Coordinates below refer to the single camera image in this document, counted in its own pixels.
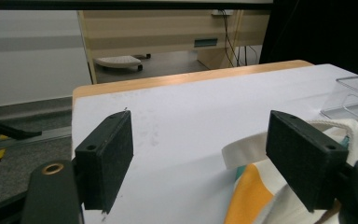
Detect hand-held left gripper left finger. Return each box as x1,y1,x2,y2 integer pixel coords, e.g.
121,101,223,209
74,110,134,215

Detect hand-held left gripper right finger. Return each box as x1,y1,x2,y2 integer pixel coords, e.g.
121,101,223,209
265,110,350,213

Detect striped canvas tote bag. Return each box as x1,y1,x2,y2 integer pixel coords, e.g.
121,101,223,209
222,118,358,224

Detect clear plastic storage bin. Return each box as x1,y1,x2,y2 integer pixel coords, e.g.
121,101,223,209
320,73,358,120

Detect white wheeled stand base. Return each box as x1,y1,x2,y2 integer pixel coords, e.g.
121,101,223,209
93,54,152,72

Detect black stand leg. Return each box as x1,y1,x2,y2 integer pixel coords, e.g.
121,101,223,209
0,106,43,141

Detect black curtain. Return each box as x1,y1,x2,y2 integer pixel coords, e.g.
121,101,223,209
258,0,358,76

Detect light wooden desk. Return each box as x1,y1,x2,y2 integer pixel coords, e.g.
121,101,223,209
76,8,271,85

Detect white power strip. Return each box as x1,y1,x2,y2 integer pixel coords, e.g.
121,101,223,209
211,8,235,17

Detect black cable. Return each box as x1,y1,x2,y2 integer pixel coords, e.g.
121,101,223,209
219,10,241,68

